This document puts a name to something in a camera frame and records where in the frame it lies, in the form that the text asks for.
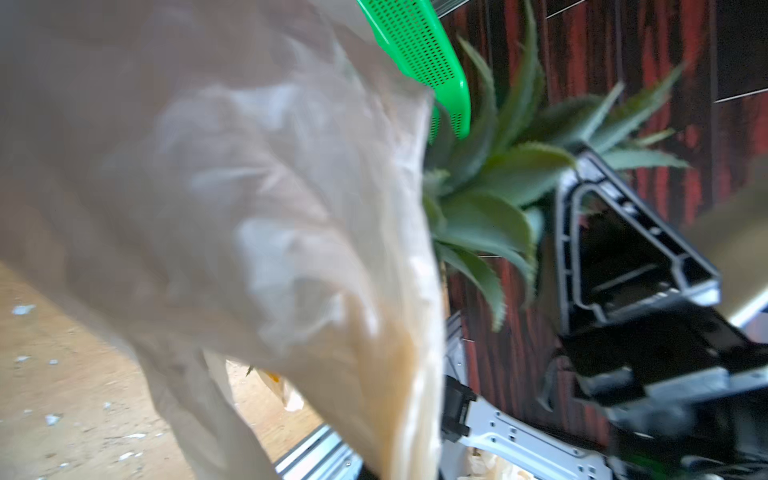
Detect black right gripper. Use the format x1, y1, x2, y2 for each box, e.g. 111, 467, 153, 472
551, 147, 767, 474

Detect yellow pineapple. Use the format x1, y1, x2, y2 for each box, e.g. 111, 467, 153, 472
422, 2, 685, 331

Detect white plastic bag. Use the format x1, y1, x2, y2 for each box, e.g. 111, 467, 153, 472
1, 1, 446, 479

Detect green plastic basket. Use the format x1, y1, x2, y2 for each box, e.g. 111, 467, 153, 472
358, 0, 471, 138

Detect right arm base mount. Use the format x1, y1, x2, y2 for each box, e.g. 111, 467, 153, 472
440, 376, 614, 479

